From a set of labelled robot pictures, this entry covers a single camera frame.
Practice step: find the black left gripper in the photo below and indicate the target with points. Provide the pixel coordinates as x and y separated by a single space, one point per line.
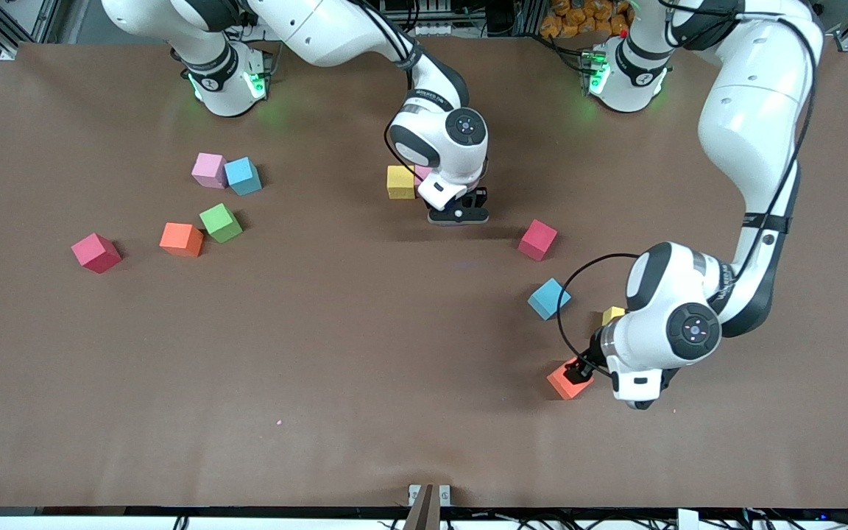
592 358

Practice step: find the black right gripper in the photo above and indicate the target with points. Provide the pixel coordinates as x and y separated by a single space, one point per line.
480 200

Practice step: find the orange foam cube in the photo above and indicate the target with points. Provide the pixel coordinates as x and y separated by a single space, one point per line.
181 240
562 385

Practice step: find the light pink foam cube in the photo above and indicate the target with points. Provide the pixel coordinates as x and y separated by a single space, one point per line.
421 174
208 170

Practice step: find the yellow foam cube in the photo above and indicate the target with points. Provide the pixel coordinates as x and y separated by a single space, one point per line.
612 315
399 182

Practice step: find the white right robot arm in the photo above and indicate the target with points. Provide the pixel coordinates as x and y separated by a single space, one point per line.
306 29

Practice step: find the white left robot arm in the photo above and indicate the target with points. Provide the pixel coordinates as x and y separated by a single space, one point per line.
755 118

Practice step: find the cyan foam cube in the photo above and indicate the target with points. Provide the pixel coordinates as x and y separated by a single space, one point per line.
549 299
243 177

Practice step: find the red foam cube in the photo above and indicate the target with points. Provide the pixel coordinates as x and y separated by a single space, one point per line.
537 241
96 253

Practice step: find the brown table cover mat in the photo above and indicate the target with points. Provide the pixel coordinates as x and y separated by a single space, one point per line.
394 353

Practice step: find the green foam cube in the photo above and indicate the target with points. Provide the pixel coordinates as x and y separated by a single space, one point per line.
221 224

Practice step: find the grey clamp bracket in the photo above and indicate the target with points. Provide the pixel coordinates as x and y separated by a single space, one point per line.
414 495

